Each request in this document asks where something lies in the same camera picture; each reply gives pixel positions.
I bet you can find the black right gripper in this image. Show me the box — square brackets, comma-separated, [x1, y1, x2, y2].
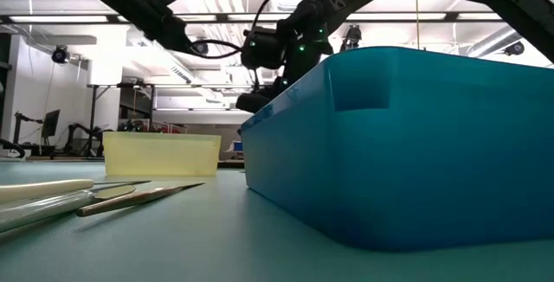
[276, 21, 337, 100]

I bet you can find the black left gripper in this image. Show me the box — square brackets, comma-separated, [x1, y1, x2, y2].
[125, 0, 198, 54]

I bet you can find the cream-handled table knife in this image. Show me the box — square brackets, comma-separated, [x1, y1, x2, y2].
[0, 178, 151, 205]

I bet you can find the all-silver table knife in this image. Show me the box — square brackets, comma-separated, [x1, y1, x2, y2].
[0, 184, 137, 234]

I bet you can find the translucent yellow plastic bin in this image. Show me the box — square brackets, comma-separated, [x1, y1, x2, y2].
[102, 131, 222, 177]

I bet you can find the blue plastic bin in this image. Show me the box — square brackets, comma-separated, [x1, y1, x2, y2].
[240, 46, 554, 253]

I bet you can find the black computer monitor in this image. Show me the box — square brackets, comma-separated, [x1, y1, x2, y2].
[41, 108, 61, 140]

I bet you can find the black aluminium rig frame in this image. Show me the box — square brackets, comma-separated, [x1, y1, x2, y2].
[0, 11, 554, 26]

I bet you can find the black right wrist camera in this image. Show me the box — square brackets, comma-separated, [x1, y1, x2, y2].
[235, 93, 274, 114]

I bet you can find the black standing desk frame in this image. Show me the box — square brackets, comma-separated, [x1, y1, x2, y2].
[86, 81, 256, 158]

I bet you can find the silver ceiling air duct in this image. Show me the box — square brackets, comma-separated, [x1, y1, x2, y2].
[465, 22, 554, 61]

